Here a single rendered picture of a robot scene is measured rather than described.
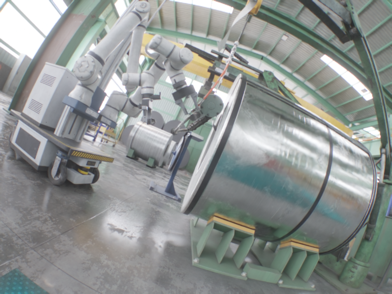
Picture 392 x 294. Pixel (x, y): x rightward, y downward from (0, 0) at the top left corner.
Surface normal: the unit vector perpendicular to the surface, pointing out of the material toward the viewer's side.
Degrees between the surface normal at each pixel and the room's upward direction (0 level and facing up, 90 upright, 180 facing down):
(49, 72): 90
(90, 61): 92
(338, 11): 130
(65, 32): 90
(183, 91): 115
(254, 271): 90
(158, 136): 64
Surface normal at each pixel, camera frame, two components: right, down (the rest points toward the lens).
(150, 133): 0.26, -0.59
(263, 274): 0.04, -0.10
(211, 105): -0.18, 0.28
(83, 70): 0.28, 0.25
